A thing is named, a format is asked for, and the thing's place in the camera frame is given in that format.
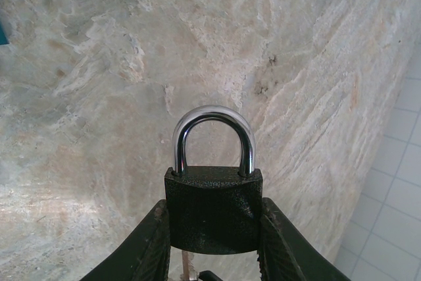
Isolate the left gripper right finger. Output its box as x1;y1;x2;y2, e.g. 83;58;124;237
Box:
255;197;352;281

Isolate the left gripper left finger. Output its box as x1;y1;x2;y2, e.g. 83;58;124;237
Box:
78;197;172;281

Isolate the silver key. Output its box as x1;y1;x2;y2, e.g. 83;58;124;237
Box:
179;250;200;280

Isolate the black padlock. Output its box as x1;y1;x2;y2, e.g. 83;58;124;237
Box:
163;105;264;256

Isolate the teal padlock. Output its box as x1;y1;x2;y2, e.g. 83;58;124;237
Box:
0;17;10;46

